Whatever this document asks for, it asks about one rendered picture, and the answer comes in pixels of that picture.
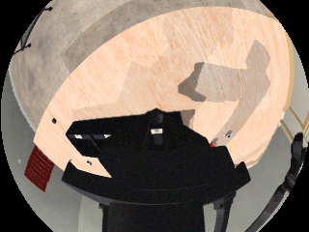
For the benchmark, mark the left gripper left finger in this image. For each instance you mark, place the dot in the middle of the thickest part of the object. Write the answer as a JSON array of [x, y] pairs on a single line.
[[132, 135]]

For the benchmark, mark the red battery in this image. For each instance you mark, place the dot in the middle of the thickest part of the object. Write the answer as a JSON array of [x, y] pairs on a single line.
[[213, 144]]

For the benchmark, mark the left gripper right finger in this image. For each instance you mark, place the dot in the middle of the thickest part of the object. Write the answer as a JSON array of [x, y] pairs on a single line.
[[181, 137]]

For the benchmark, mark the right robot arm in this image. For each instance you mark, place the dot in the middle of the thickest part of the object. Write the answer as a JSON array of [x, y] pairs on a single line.
[[222, 213]]

